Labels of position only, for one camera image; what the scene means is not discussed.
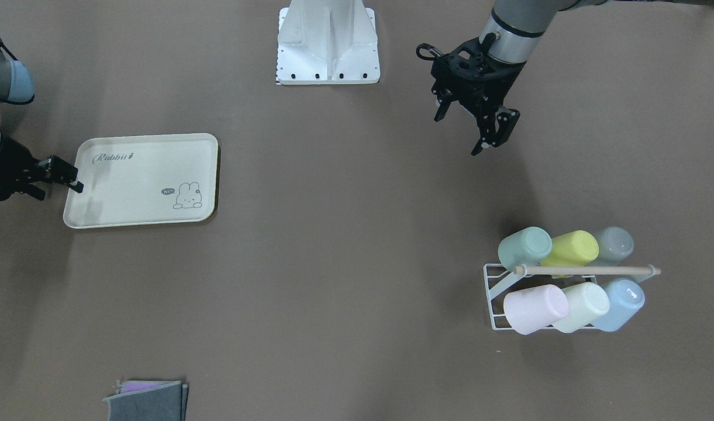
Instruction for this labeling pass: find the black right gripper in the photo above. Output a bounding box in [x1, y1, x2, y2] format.
[0, 135, 84, 202]

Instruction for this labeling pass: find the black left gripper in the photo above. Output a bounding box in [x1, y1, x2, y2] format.
[430, 37, 525, 156]

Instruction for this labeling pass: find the cream rabbit serving tray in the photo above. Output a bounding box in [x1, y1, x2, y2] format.
[63, 133, 219, 229]

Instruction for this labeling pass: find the green plastic cup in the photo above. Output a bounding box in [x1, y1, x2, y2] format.
[498, 226, 553, 271]

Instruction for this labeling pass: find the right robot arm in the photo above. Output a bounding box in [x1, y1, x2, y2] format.
[0, 37, 84, 202]

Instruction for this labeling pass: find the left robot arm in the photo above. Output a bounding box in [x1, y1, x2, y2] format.
[415, 1, 598, 156]

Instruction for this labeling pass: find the yellow plastic cup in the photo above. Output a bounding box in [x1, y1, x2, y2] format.
[540, 230, 599, 267]

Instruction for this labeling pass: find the grey plastic cup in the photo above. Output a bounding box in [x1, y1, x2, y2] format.
[589, 226, 634, 267]

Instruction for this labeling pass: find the pink plastic cup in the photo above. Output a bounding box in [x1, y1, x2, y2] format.
[503, 284, 570, 335]

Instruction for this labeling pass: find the cream white plastic cup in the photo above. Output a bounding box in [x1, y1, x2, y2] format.
[552, 282, 610, 333]

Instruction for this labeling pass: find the blue plastic cup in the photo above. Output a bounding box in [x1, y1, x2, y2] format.
[590, 277, 646, 332]

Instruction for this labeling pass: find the folded grey cloth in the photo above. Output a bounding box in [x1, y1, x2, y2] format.
[104, 380, 189, 420]

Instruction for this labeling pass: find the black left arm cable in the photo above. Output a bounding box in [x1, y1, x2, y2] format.
[416, 43, 451, 61]

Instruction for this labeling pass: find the white wire cup rack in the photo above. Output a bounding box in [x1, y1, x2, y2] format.
[483, 264, 662, 333]

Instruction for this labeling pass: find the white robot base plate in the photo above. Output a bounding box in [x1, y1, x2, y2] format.
[275, 1, 381, 85]

